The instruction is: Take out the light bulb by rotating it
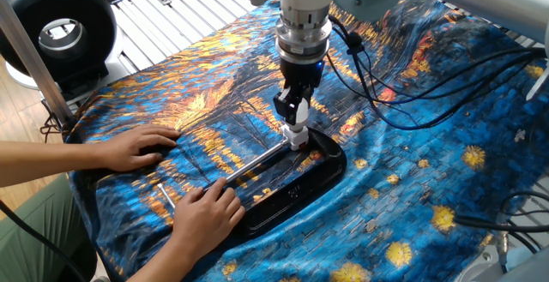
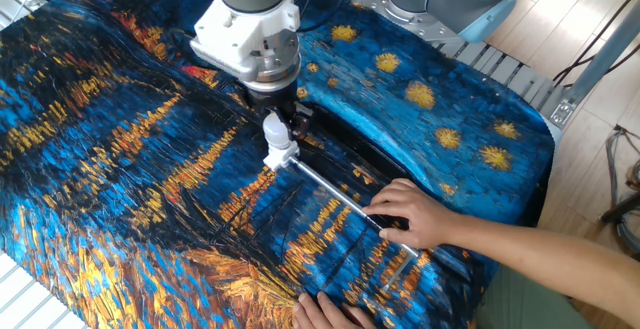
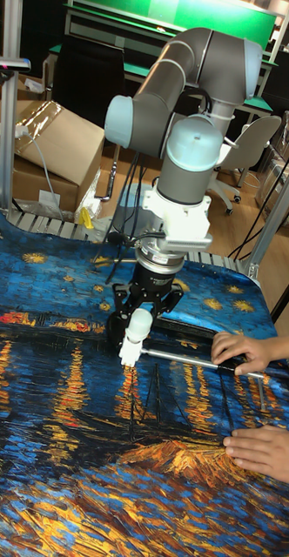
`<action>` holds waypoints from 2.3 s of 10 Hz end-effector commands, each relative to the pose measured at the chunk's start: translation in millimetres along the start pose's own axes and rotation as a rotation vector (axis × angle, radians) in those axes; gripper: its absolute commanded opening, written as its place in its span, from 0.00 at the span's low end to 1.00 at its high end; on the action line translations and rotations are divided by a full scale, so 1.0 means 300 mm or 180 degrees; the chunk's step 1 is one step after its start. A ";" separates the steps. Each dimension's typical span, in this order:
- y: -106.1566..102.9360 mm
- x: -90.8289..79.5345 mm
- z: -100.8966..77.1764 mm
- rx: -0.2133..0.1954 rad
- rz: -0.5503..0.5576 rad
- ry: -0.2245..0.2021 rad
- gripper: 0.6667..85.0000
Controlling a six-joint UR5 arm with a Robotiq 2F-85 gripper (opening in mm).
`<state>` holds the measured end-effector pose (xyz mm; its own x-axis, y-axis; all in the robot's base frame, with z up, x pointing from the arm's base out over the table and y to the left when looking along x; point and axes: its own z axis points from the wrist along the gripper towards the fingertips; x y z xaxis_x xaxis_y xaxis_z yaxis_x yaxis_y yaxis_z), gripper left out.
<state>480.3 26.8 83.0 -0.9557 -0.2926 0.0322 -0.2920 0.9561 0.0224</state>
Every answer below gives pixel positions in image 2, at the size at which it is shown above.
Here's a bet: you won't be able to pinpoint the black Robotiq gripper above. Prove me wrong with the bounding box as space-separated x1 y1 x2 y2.
244 85 316 141

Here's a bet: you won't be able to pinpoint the white light bulb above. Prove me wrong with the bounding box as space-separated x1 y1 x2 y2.
262 111 294 151

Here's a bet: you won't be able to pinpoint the person's right forearm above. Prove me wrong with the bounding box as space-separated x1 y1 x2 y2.
444 213 640 328

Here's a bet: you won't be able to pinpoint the person's right hand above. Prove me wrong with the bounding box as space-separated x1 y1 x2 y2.
361 177 455 251

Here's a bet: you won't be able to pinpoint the person's left hand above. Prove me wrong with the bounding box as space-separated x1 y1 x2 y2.
292 291 377 329

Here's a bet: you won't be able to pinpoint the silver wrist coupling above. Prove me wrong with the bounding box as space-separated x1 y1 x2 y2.
238 51 303 94

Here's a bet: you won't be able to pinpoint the white lamp socket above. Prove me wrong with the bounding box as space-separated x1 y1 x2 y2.
262 140 302 173

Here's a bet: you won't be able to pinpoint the silver lamp rod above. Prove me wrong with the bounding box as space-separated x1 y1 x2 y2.
288 156 422 261

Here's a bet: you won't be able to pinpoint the blue orange painted tablecloth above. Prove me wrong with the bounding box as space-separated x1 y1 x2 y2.
0 0 557 329

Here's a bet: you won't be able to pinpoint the small silver stick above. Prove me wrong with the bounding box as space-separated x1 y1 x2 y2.
381 255 417 294

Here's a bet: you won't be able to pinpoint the green trousers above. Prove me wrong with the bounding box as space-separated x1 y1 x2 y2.
474 263 596 329

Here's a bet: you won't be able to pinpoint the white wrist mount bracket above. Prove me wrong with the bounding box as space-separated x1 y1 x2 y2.
188 0 302 84

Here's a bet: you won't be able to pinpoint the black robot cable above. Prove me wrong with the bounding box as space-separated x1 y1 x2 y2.
295 0 357 34

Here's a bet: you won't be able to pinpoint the grey frame post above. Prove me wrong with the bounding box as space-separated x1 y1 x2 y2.
549 12 640 126

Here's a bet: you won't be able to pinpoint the grey floor cable bundle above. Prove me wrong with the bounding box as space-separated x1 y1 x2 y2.
602 123 640 248

